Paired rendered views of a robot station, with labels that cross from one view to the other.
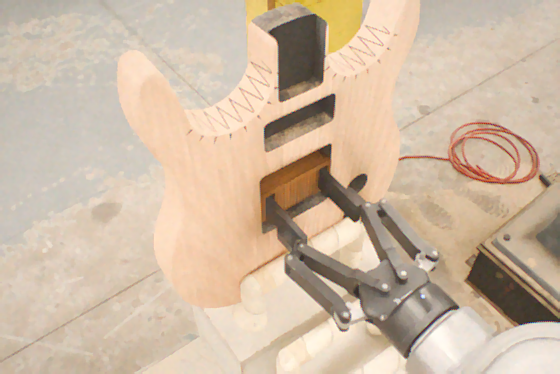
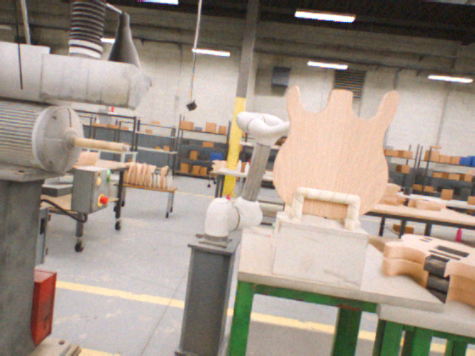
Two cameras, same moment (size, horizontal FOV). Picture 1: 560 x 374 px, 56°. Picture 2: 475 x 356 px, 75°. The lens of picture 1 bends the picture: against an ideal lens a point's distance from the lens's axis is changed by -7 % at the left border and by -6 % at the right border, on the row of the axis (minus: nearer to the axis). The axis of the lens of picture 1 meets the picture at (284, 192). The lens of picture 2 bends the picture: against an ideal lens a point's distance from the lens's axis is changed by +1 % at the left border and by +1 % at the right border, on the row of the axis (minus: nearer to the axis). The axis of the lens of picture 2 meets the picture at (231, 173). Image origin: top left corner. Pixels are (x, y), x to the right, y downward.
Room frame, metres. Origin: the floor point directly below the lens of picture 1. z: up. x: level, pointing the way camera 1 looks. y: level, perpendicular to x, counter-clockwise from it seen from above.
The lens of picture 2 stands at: (1.40, 0.41, 1.31)
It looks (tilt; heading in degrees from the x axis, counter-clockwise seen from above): 5 degrees down; 221
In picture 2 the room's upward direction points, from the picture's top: 8 degrees clockwise
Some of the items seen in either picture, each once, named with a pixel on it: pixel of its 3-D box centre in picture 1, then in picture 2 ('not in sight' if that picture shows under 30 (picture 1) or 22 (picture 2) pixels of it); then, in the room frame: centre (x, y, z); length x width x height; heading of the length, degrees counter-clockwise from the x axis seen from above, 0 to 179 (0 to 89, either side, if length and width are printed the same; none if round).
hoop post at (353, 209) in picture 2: not in sight; (352, 214); (0.44, 0.09, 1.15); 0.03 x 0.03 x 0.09
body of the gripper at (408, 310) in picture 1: (402, 302); not in sight; (0.29, -0.12, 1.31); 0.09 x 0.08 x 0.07; 36
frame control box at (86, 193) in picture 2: not in sight; (74, 193); (0.80, -1.07, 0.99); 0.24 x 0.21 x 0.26; 127
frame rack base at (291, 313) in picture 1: (289, 305); (315, 247); (0.45, -0.01, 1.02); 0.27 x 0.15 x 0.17; 127
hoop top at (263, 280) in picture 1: (306, 255); not in sight; (0.42, -0.03, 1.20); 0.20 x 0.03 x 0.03; 126
